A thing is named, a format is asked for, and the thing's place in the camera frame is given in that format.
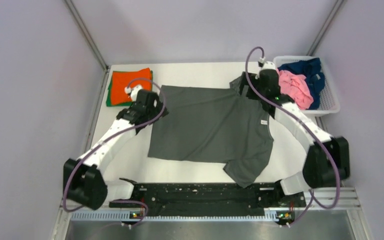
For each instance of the navy blue t shirt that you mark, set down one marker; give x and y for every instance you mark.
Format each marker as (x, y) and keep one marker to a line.
(314, 77)

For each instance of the aluminium frame rail right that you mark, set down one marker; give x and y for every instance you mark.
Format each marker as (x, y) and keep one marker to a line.
(335, 10)

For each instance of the aluminium frame rail left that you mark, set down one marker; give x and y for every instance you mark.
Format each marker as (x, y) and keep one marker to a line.
(81, 25)

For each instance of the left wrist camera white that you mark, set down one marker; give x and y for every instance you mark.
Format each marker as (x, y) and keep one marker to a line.
(132, 92)

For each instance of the aluminium frame rail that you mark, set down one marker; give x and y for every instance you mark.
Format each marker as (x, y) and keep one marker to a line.
(335, 10)
(81, 25)

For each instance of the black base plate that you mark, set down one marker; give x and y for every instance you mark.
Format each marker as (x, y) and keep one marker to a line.
(209, 199)

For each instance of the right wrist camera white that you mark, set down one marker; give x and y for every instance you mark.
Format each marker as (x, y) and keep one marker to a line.
(266, 65)

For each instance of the green folded t shirt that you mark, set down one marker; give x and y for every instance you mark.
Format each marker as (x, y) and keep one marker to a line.
(108, 99)

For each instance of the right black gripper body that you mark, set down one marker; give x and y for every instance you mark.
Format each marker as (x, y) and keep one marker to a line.
(263, 91)

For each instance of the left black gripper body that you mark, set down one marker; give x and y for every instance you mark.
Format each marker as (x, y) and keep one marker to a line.
(155, 112)

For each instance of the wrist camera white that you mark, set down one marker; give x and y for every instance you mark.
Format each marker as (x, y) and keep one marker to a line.
(266, 65)
(132, 92)

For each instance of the white plastic basket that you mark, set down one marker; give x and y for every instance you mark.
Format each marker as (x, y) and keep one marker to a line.
(329, 103)

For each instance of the orange folded t shirt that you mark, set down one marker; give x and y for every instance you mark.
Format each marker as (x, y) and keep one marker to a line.
(129, 84)

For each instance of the grey t shirt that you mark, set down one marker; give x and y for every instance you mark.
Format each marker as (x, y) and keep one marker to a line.
(214, 125)

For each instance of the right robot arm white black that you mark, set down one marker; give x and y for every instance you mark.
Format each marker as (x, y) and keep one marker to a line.
(327, 160)

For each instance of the pink t shirt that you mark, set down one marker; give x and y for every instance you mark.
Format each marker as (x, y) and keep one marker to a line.
(296, 87)

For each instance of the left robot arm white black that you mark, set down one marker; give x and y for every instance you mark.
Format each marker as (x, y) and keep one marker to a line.
(83, 178)

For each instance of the white slotted cable duct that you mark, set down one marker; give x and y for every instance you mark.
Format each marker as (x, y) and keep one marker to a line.
(108, 215)

